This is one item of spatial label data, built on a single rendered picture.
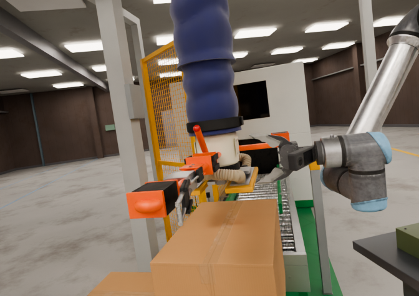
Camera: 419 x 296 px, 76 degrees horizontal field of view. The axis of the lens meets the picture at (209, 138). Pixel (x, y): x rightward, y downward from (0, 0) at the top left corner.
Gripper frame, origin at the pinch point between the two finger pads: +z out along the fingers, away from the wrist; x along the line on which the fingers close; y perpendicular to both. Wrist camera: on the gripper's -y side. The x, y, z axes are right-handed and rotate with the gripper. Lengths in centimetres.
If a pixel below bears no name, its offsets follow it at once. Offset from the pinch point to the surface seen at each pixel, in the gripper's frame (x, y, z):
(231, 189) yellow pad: -11.5, 10.6, 9.4
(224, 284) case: -37.1, -4.3, 12.0
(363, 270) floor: -124, 150, -63
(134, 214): -2.0, -36.8, 18.5
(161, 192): 1.8, -36.7, 12.6
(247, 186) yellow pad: -11.2, 11.3, 3.5
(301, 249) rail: -65, 71, -14
